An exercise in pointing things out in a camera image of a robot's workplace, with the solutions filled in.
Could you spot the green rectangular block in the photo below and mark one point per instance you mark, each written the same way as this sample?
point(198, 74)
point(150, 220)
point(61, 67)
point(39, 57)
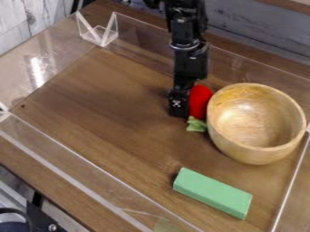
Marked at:
point(213, 193)

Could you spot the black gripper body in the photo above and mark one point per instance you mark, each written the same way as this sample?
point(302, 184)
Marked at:
point(190, 63)

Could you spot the red round plush tomato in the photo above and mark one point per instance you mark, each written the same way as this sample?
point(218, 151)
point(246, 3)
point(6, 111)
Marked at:
point(200, 96)

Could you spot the black clamp with bolt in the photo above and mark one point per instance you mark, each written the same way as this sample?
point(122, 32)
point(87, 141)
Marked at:
point(43, 223)

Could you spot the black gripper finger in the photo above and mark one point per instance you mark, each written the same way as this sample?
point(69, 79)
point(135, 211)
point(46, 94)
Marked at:
point(178, 103)

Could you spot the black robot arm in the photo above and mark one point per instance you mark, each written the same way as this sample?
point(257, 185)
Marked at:
point(186, 21)

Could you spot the wooden bowl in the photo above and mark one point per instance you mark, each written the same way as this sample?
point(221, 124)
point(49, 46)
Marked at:
point(257, 123)

